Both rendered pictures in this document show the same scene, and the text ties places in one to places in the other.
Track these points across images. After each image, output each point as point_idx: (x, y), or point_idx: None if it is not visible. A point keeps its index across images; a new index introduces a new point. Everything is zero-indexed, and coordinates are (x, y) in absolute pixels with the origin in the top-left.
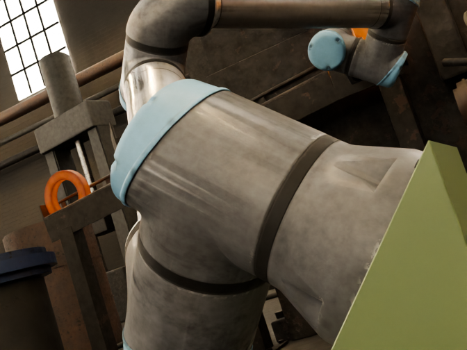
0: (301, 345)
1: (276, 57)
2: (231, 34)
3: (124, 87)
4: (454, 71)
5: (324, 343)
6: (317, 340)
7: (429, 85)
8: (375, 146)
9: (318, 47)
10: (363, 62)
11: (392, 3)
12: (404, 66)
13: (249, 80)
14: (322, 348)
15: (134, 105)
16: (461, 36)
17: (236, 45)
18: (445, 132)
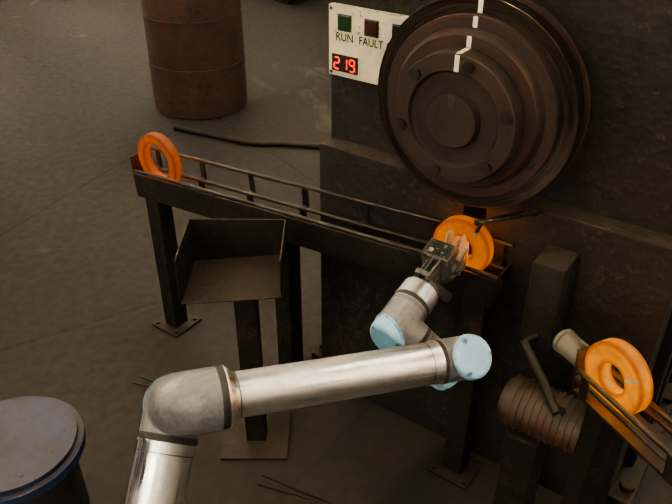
0: (319, 405)
1: (394, 179)
2: (363, 107)
3: (137, 438)
4: (533, 343)
5: (331, 428)
6: (333, 409)
7: (520, 308)
8: (447, 314)
9: (379, 335)
10: None
11: (447, 380)
12: None
13: (360, 179)
14: (322, 444)
15: (129, 502)
16: (573, 295)
17: (365, 123)
18: (511, 349)
